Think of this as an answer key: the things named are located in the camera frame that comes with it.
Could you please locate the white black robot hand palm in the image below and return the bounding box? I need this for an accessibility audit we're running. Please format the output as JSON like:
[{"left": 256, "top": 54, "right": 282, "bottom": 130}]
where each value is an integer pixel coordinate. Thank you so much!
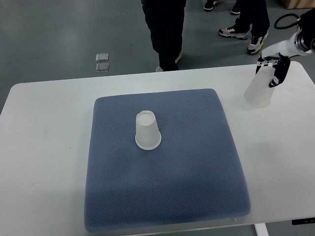
[{"left": 261, "top": 34, "right": 312, "bottom": 59}]

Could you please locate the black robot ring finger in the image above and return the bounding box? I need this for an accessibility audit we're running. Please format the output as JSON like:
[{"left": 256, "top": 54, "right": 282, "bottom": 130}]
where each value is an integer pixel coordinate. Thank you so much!
[{"left": 255, "top": 56, "right": 263, "bottom": 74}]

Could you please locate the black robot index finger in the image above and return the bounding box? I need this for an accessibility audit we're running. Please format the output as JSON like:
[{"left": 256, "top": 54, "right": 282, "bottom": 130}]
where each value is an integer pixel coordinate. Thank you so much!
[{"left": 271, "top": 58, "right": 278, "bottom": 68}]

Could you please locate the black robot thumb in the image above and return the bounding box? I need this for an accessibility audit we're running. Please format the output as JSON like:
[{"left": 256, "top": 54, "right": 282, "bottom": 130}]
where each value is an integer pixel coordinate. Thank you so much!
[{"left": 268, "top": 56, "right": 290, "bottom": 88}]

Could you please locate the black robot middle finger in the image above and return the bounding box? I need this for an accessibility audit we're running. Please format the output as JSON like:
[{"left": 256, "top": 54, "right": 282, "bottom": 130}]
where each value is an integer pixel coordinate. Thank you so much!
[{"left": 262, "top": 59, "right": 270, "bottom": 66}]

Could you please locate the white paper cup carried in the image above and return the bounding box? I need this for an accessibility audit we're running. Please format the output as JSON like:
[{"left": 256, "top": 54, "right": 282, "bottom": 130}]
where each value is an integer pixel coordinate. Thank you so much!
[{"left": 243, "top": 66, "right": 275, "bottom": 108}]

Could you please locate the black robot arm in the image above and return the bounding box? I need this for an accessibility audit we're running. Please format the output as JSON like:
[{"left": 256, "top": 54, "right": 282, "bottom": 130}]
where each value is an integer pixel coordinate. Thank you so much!
[{"left": 256, "top": 9, "right": 315, "bottom": 88}]

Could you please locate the wooden box corner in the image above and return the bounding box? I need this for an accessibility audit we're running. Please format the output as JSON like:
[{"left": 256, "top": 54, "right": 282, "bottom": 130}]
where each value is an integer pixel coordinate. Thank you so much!
[{"left": 280, "top": 0, "right": 315, "bottom": 9}]

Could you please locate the person in white sneakers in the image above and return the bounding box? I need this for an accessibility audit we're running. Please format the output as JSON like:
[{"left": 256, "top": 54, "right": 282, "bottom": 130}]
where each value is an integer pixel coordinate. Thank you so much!
[{"left": 219, "top": 0, "right": 270, "bottom": 55}]

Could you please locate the person in red shoes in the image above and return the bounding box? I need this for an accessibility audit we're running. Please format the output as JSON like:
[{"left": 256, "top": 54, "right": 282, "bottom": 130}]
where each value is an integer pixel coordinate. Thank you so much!
[{"left": 203, "top": 0, "right": 241, "bottom": 15}]

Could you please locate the person in dark trousers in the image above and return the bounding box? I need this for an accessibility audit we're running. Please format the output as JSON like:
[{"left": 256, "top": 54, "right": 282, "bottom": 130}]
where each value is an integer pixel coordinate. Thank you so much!
[{"left": 141, "top": 0, "right": 186, "bottom": 71}]

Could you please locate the blue-grey textured cushion mat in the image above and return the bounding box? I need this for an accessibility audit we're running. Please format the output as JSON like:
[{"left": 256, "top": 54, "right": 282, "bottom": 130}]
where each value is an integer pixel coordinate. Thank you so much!
[{"left": 84, "top": 88, "right": 251, "bottom": 233}]

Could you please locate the white paper cup on mat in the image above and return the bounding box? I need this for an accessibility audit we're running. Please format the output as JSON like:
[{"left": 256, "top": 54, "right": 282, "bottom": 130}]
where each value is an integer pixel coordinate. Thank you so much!
[{"left": 135, "top": 111, "right": 161, "bottom": 150}]

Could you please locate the black table control panel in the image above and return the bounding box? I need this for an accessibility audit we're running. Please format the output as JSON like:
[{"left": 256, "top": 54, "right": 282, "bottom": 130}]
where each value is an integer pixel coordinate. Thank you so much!
[{"left": 291, "top": 217, "right": 315, "bottom": 225}]

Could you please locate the upper metal floor plate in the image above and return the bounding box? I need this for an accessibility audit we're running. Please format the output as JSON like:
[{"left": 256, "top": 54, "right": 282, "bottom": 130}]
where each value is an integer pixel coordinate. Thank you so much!
[{"left": 95, "top": 53, "right": 109, "bottom": 61}]

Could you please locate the white table leg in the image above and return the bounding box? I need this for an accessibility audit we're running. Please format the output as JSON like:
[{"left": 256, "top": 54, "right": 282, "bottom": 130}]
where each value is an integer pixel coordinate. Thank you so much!
[{"left": 254, "top": 223, "right": 269, "bottom": 236}]

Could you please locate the black cable loop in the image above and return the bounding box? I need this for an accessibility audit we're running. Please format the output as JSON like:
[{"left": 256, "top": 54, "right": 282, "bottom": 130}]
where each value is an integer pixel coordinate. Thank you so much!
[{"left": 273, "top": 13, "right": 301, "bottom": 30}]

